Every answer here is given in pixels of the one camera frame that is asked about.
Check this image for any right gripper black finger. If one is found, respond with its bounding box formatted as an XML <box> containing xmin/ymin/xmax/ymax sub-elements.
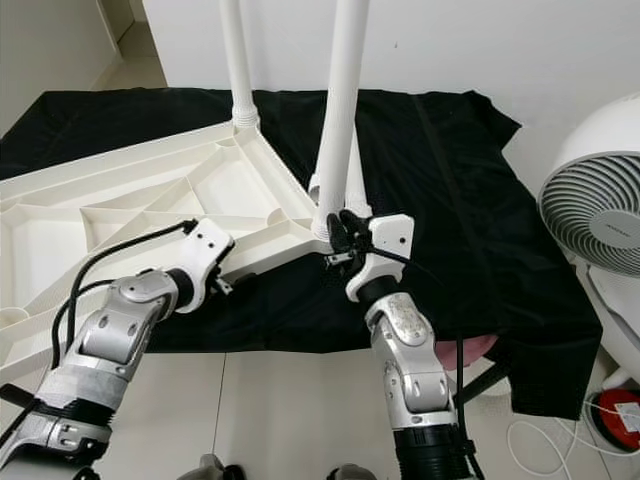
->
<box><xmin>324</xmin><ymin>208</ymin><xmax>351</xmax><ymax>261</ymax></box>

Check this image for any white plastic children table top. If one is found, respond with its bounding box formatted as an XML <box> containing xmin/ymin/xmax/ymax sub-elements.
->
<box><xmin>0</xmin><ymin>118</ymin><xmax>337</xmax><ymax>383</ymax></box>

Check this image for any black tablecloth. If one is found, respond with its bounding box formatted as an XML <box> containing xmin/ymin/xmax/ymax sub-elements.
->
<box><xmin>0</xmin><ymin>88</ymin><xmax>607</xmax><ymax>421</ymax></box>

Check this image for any pink cushion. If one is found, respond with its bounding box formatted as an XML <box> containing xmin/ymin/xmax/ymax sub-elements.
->
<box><xmin>435</xmin><ymin>335</ymin><xmax>502</xmax><ymax>372</ymax></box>

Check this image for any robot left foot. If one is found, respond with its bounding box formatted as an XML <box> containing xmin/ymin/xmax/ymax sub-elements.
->
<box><xmin>185</xmin><ymin>455</ymin><xmax>243</xmax><ymax>480</ymax></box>

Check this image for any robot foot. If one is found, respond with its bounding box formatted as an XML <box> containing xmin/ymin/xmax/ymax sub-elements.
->
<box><xmin>325</xmin><ymin>465</ymin><xmax>381</xmax><ymax>480</ymax></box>
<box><xmin>185</xmin><ymin>455</ymin><xmax>243</xmax><ymax>480</ymax></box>

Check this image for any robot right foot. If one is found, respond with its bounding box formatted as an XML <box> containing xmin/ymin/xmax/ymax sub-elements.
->
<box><xmin>325</xmin><ymin>465</ymin><xmax>381</xmax><ymax>480</ymax></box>

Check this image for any white round fan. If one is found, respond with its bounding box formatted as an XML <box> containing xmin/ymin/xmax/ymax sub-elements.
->
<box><xmin>540</xmin><ymin>92</ymin><xmax>640</xmax><ymax>393</ymax></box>

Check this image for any red object on floor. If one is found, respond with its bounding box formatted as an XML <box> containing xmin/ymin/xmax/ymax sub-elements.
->
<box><xmin>590</xmin><ymin>388</ymin><xmax>640</xmax><ymax>452</ymax></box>

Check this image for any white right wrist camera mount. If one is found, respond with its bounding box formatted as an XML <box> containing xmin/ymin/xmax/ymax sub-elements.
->
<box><xmin>345</xmin><ymin>213</ymin><xmax>417</xmax><ymax>304</ymax></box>

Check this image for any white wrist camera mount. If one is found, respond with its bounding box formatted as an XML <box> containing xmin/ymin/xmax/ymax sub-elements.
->
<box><xmin>168</xmin><ymin>218</ymin><xmax>237</xmax><ymax>312</ymax></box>
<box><xmin>345</xmin><ymin>213</ymin><xmax>417</xmax><ymax>304</ymax></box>

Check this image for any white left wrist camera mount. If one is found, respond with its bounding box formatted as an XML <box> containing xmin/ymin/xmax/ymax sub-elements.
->
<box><xmin>168</xmin><ymin>218</ymin><xmax>237</xmax><ymax>312</ymax></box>

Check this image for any white floor cable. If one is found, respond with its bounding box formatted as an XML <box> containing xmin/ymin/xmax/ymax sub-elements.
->
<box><xmin>505</xmin><ymin>395</ymin><xmax>640</xmax><ymax>477</ymax></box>

